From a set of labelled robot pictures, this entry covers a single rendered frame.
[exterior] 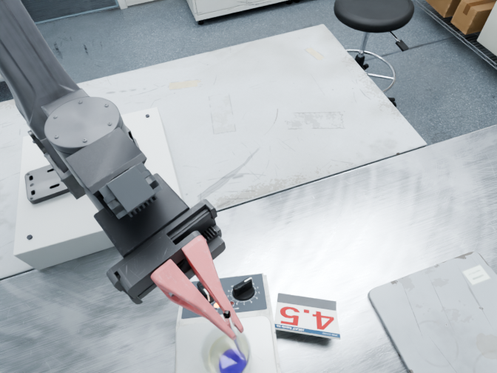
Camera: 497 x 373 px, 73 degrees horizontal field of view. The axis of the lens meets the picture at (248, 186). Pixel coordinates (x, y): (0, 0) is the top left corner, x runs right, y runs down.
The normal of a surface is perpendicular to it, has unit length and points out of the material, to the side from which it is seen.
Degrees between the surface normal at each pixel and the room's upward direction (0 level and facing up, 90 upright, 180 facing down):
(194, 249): 22
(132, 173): 37
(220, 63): 0
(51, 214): 3
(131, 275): 1
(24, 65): 61
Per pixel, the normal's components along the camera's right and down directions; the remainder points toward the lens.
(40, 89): 0.58, 0.25
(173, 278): 0.21, -0.29
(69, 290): -0.05, -0.56
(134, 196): 0.36, -0.08
